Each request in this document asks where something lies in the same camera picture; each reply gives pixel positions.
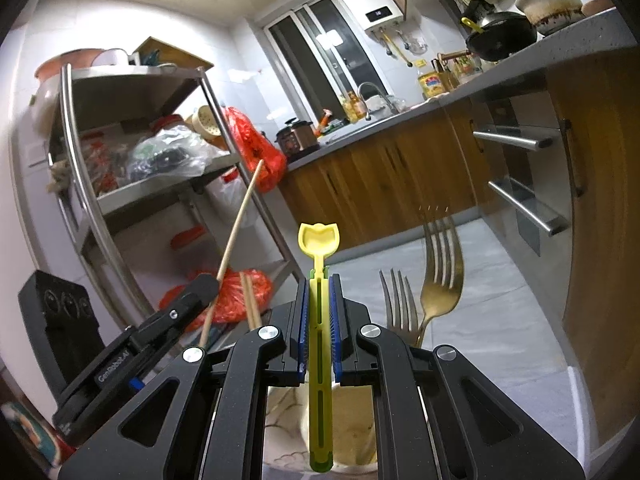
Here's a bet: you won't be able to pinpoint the black wok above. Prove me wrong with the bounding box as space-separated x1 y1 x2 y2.
460 11 537 62

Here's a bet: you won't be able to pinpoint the dark rice cooker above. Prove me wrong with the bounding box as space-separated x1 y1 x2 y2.
276 118 320 162

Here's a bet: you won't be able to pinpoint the white ceramic pot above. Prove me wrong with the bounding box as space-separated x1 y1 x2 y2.
514 0 585 37

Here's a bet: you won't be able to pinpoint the clear plastic bag on shelf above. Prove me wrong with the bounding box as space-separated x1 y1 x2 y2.
127 122 228 182

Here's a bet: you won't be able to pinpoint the red plastic bag on hook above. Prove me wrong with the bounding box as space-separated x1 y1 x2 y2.
224 106 288 194

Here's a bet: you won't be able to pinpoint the pink basin on rack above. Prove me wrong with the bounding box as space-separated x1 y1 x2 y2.
35 49 103 84

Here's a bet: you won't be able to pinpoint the white wall water heater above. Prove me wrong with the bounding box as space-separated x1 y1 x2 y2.
342 0 405 35

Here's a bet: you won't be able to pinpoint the stainless steel shelf rack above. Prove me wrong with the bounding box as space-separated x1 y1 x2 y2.
29 62 306 331

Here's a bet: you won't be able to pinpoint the yellow plastic tulip spoon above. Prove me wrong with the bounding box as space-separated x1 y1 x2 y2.
298 223 340 472

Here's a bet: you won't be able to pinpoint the wooden base cabinets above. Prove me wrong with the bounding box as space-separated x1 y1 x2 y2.
280 48 639 442

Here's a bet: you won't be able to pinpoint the built-in oven with handles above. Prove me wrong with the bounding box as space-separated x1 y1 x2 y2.
471 90 573 263

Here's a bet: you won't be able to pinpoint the yellow oil bottle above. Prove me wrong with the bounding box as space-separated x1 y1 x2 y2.
416 60 448 100

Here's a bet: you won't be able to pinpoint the white floral ceramic utensil holder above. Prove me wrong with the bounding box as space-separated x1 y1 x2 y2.
262 382 378 479

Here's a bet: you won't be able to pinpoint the wooden chopstick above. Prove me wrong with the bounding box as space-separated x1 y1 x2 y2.
247 275 262 330
239 272 256 330
198 159 264 350

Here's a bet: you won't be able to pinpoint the sliding window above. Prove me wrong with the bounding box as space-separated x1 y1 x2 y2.
264 0 388 122

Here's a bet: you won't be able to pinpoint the silver fork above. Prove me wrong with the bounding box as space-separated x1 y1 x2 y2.
378 270 424 348

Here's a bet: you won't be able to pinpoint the chrome kitchen faucet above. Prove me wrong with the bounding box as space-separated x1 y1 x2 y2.
357 81 398 120

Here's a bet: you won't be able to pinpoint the gold fork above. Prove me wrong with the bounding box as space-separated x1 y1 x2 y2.
416 206 464 348

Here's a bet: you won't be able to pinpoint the red plastic bag on shelf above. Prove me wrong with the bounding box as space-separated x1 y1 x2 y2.
158 269 273 332

